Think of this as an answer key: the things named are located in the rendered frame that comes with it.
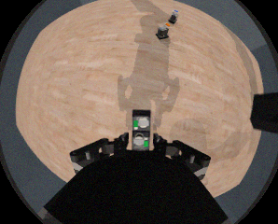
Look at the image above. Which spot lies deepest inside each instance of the black rack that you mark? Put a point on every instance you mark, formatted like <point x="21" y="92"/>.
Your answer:
<point x="141" y="112"/>

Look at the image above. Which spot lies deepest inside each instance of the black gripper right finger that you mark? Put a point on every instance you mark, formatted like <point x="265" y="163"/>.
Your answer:
<point x="195" y="160"/>

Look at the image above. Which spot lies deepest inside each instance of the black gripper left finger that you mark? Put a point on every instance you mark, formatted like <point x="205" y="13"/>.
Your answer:
<point x="83" y="156"/>

